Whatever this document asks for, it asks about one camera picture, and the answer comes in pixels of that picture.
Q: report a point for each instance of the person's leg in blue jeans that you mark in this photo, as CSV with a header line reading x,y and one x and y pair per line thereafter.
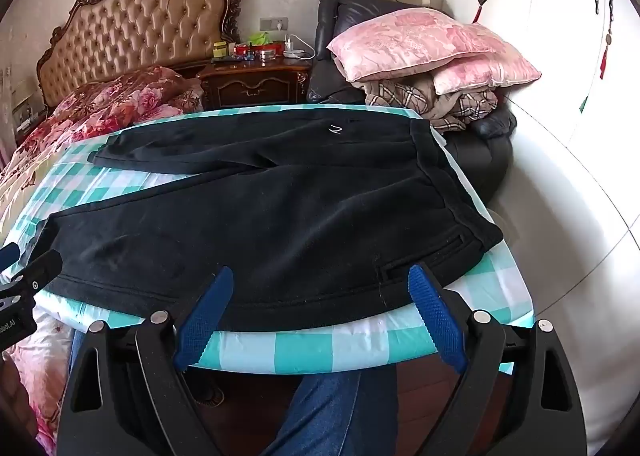
x,y
325,411

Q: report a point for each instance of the large pink floral pillow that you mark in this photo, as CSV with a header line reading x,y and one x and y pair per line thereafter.
x,y
400,44

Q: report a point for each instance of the dark leather armchair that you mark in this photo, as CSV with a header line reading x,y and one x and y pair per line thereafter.
x,y
472,156

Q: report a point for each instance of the grey wall socket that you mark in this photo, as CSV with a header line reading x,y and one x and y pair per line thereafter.
x,y
274,24

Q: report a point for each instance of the teal white checked tablecloth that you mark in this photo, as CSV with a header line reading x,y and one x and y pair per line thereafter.
x,y
310,342

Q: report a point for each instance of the black pants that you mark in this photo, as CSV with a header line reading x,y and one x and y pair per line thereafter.
x,y
280,216

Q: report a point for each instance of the white wardrobe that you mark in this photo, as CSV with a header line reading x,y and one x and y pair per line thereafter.
x,y
550,86

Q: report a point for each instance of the beige plaid blanket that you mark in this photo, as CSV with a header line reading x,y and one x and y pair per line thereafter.
x,y
450,109

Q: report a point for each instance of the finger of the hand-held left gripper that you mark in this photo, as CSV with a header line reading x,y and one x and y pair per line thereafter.
x,y
42,267
9,256

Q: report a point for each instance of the red tassel ornament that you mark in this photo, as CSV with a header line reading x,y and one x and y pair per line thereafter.
x,y
606,44

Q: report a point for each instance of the yellow green box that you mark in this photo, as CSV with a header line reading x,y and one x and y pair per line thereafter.
x,y
219,50

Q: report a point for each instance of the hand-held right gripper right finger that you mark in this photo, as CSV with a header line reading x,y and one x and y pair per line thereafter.
x,y
435,318

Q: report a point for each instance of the small pink floral pillow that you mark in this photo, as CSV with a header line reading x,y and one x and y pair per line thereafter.
x,y
490,74

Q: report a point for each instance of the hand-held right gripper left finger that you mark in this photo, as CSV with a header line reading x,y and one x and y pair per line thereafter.
x,y
205,318

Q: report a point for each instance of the dark wooden nightstand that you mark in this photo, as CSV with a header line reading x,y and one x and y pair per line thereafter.
x,y
250,86

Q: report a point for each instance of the red flat box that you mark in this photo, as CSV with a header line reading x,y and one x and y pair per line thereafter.
x,y
250,51

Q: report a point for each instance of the carved tufted leather headboard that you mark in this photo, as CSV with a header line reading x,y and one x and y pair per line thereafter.
x,y
135,31

